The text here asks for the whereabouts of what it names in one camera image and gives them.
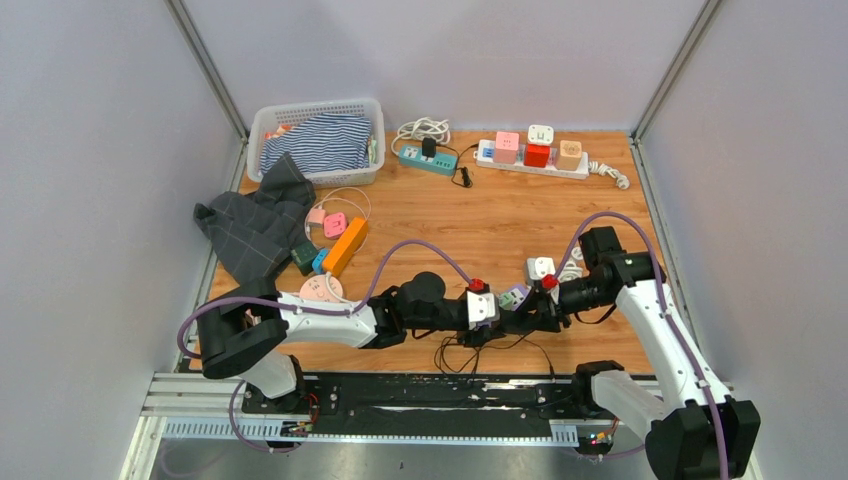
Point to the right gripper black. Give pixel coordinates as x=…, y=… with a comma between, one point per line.
x=548, y=316

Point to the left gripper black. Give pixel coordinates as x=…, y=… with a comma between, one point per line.
x=476, y=336

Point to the green small adapter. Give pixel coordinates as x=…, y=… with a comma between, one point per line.
x=509, y=300

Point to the orange power strip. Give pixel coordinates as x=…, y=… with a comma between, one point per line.
x=345, y=247

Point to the round pink power strip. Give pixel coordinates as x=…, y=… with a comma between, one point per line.
x=322, y=288

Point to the pink cube adapter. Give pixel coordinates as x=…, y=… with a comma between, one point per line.
x=334, y=225

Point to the blue cube socket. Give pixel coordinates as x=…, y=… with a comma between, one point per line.
x=317, y=262

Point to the dark green cube socket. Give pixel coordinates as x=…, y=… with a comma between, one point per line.
x=303, y=256

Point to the light pink usb charger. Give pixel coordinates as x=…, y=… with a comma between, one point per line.
x=316, y=217

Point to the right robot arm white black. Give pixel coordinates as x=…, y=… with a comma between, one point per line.
x=694, y=428

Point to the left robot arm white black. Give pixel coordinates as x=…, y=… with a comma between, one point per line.
x=239, y=331

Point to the red cube socket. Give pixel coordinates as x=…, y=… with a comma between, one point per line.
x=536, y=156

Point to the tan cube socket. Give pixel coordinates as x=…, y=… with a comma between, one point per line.
x=570, y=154

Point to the pink cube socket back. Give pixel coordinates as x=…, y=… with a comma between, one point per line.
x=506, y=146

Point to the white cube socket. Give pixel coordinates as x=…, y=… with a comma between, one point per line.
x=541, y=135

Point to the white long power strip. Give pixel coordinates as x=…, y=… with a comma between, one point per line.
x=582, y=173

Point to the white blue small adapter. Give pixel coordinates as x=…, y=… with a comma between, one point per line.
x=486, y=153

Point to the teal power strip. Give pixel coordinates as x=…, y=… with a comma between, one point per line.
x=440, y=163

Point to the black charger on teal strip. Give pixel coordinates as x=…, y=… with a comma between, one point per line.
x=428, y=147

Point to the blue white striped cloth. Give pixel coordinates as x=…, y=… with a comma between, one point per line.
x=326, y=142

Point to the dark grey checked cloth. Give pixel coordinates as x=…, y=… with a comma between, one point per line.
x=253, y=234

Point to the white plastic basket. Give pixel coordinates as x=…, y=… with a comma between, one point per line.
x=273, y=120

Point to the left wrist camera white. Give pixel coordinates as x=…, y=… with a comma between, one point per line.
x=482, y=305

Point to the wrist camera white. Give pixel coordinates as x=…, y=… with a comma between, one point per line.
x=482, y=305
x=536, y=269

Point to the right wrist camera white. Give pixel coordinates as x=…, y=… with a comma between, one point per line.
x=536, y=269

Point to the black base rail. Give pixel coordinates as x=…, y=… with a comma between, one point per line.
x=431, y=405

